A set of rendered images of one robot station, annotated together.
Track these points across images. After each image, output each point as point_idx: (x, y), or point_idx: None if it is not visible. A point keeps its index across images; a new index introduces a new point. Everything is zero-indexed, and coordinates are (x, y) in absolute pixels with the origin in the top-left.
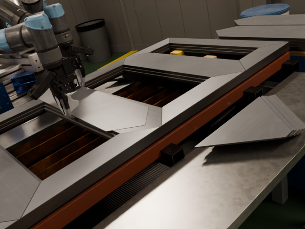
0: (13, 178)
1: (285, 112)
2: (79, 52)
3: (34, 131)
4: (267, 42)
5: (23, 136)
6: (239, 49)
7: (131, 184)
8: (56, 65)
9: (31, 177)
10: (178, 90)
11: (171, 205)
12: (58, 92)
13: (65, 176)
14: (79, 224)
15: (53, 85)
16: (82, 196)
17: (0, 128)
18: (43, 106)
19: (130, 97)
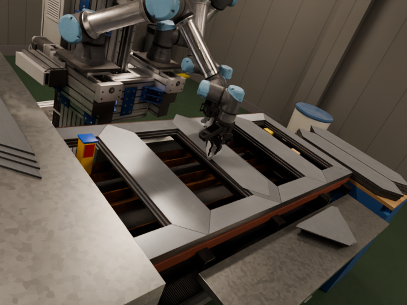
0: (187, 197)
1: (345, 225)
2: (221, 106)
3: (147, 140)
4: (338, 163)
5: None
6: (319, 158)
7: None
8: (229, 126)
9: (201, 203)
10: (266, 164)
11: (281, 259)
12: (218, 142)
13: (227, 213)
14: None
15: (217, 135)
16: (232, 231)
17: (145, 135)
18: (177, 131)
19: None
